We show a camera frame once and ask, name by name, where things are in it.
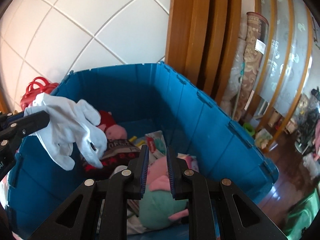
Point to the teal and pink plush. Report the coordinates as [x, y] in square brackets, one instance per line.
[157, 208]

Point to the white cloth gloves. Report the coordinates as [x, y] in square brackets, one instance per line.
[70, 123]

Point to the blue plastic storage crate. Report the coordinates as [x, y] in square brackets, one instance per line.
[143, 98]

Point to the rolled patterned carpet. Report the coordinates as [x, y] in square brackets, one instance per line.
[251, 45]

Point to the red handbag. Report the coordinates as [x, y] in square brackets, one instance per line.
[37, 86]

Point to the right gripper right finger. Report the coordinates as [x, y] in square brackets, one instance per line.
[217, 210]

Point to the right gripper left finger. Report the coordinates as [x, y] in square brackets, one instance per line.
[97, 209]

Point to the pink pig plush red dress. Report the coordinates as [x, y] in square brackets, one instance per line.
[108, 125]

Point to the dark snack bag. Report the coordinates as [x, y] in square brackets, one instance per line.
[118, 152]

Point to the wooden door frame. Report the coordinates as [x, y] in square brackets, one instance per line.
[201, 42]

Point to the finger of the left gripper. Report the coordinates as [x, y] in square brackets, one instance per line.
[15, 127]

